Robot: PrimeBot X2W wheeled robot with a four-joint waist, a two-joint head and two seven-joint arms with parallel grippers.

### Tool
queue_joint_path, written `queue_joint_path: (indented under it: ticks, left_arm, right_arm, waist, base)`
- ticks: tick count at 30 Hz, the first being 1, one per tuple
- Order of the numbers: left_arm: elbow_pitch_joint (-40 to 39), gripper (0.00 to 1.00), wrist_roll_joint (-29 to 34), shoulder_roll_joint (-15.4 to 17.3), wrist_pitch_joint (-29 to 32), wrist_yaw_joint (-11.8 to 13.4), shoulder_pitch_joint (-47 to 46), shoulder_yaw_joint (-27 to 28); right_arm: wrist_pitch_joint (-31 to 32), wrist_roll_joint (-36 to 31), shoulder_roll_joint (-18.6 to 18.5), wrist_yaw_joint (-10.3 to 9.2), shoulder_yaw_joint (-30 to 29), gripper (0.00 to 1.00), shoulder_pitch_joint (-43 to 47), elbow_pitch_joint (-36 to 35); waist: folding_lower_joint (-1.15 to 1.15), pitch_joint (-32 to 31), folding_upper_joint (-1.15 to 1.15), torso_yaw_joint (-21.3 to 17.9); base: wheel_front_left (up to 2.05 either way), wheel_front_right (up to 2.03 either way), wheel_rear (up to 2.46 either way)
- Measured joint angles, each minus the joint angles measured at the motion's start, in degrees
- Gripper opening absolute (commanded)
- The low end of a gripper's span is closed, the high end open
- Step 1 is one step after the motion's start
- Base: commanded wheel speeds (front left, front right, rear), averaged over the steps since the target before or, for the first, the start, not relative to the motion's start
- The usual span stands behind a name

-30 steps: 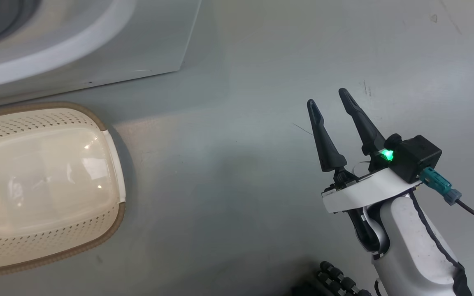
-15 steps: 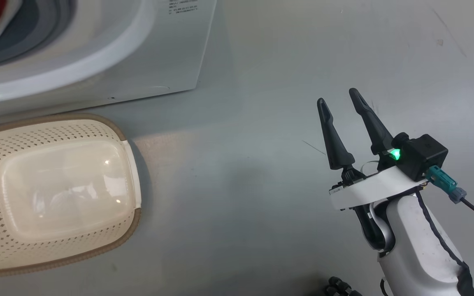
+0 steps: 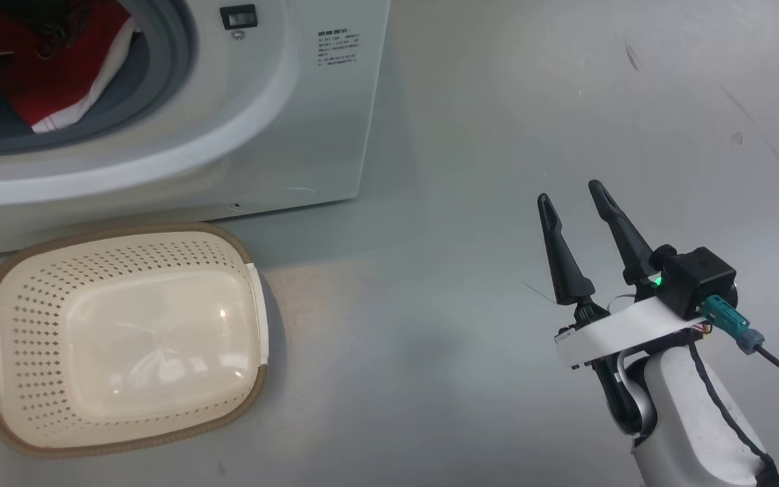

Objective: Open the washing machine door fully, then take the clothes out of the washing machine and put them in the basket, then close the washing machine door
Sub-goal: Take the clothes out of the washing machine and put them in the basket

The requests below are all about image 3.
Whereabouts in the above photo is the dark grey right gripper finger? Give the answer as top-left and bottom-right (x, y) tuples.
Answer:
(537, 193), (596, 306)
(588, 179), (657, 288)

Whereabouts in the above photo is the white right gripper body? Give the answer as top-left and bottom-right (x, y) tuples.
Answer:
(555, 296), (708, 437)

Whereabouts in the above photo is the red and white jersey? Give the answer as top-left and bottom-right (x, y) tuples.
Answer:
(0, 0), (137, 134)

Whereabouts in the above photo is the cream perforated laundry basket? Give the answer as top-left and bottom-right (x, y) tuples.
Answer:
(0, 222), (270, 461)

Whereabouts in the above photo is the white front-load washing machine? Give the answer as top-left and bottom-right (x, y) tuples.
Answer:
(0, 0), (392, 261)

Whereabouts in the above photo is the small text instruction sticker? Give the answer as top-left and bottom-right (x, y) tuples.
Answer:
(317, 28), (361, 68)

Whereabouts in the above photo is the black cable with teal plug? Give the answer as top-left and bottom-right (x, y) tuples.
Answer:
(699, 294), (779, 396)

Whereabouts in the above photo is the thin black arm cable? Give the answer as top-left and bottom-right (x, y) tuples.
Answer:
(688, 342), (779, 487)

